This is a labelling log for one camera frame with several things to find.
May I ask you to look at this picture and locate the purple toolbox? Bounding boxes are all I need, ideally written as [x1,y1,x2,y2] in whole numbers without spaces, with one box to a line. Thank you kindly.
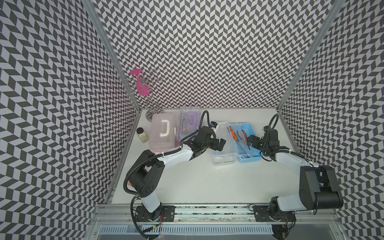
[177,107,201,140]

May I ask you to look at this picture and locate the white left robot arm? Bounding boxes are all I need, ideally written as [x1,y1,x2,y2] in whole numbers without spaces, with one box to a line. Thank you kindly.
[123,110,226,221]

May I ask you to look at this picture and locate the pink glass on rack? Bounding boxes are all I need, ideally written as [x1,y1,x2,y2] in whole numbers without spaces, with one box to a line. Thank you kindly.
[130,69,150,96]

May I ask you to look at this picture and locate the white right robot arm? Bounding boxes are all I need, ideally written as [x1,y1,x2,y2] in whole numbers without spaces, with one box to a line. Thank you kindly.
[246,114,344,222]

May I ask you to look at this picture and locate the blue toolbox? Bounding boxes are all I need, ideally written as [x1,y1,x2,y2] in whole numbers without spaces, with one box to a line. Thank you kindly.
[211,122,262,166]

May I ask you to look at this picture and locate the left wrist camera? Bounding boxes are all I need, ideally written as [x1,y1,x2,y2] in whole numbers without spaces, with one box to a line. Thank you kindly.
[210,121,218,129]

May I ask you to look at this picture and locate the pink toolbox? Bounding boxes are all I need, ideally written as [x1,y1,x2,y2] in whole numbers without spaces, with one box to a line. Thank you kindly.
[149,113,176,153]

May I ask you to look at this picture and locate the glass jar black lid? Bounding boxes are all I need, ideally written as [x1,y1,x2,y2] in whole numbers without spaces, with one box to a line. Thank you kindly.
[136,127,149,143]

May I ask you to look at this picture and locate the orange handled screwdriver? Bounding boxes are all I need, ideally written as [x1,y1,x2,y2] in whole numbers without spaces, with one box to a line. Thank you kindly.
[229,126,238,143]

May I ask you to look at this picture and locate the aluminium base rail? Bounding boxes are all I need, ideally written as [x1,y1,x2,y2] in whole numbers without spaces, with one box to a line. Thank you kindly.
[83,204,349,240]

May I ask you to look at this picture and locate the orange handled pliers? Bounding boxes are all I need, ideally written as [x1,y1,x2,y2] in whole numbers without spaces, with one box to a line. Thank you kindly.
[237,130,250,153]

